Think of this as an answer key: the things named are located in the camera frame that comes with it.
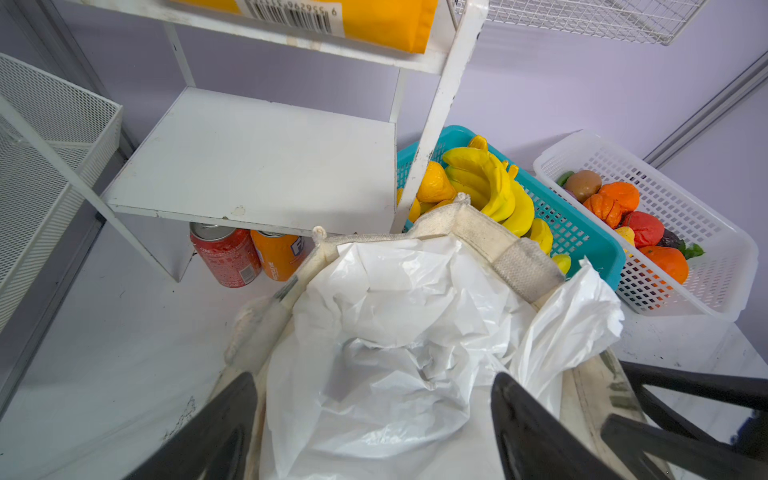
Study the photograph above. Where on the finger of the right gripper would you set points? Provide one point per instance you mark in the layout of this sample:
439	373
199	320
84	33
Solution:
636	444
739	391

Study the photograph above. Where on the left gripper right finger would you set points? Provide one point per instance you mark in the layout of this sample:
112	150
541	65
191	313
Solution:
532	444

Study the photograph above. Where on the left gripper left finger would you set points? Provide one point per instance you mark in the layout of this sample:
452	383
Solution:
212	445

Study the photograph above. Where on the beige canvas tote bag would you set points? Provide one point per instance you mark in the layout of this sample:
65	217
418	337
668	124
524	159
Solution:
588	394

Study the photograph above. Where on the white plastic bag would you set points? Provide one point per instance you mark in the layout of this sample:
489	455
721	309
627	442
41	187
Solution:
396	344

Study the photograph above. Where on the white plastic basket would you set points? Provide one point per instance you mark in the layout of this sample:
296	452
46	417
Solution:
719	281

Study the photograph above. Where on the orange toy fruit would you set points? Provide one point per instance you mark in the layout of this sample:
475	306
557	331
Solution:
670	260
625	194

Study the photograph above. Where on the dark wrinkled toy eggplant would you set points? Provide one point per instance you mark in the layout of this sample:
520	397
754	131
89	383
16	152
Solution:
671	240

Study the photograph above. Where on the red toy tomato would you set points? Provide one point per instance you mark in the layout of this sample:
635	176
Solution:
648	230

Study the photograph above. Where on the orange soda can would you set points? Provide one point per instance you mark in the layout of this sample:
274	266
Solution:
280	255

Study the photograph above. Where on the yellow toy lemon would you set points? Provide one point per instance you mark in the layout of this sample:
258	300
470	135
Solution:
627	234

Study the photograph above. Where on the large yellow banana bunch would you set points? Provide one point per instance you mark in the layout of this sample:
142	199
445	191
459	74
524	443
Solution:
541	233

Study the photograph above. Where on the teal plastic basket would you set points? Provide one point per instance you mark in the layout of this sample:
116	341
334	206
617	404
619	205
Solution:
573	233

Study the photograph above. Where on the small yellow banana bunch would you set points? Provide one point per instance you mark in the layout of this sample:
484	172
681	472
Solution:
491	185

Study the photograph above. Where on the brown toy potato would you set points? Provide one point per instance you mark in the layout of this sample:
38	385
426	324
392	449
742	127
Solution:
583	184

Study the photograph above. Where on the white two-tier shelf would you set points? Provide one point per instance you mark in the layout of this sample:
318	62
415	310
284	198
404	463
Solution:
218	158

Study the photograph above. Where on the white mesh shelf rack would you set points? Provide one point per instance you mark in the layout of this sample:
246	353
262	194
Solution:
37	202

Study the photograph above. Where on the orange snack bag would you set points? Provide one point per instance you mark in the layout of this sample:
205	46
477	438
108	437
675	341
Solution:
403	25

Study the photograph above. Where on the white wire wall basket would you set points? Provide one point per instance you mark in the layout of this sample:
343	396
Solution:
633	21

